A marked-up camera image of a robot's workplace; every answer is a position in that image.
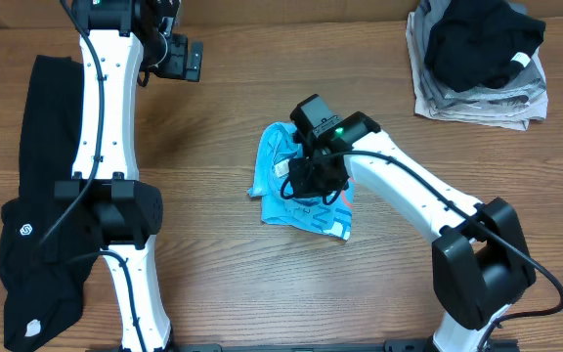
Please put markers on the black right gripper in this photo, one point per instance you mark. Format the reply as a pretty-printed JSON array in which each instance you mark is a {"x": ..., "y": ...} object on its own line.
[{"x": 302, "y": 189}]

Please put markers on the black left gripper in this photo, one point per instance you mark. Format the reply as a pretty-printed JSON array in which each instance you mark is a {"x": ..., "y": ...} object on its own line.
[{"x": 176, "y": 67}]

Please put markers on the light blue printed t-shirt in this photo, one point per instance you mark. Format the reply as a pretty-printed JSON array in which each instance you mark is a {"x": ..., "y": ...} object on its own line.
[{"x": 275, "y": 149}]

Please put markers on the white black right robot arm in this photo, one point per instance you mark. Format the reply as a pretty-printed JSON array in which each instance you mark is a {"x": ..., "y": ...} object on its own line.
[{"x": 478, "y": 249}]

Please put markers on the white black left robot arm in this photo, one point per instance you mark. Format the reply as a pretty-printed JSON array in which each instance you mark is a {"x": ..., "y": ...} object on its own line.
[{"x": 122, "y": 43}]

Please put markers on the grey folded clothes stack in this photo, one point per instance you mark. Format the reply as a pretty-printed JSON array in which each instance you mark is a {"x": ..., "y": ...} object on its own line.
[{"x": 514, "y": 106}]

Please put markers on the brown cardboard backboard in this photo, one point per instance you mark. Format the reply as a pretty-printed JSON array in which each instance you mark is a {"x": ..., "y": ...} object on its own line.
[{"x": 49, "y": 13}]

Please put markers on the black folded garment on stack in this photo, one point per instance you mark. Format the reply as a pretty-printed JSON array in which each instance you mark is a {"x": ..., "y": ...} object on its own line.
[{"x": 481, "y": 42}]

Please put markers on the black garment with white logo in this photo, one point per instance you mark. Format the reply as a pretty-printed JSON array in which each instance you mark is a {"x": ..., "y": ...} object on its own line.
[{"x": 44, "y": 290}]

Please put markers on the black base rail with mounts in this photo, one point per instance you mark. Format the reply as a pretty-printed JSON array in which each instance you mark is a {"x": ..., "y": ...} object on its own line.
[{"x": 311, "y": 347}]

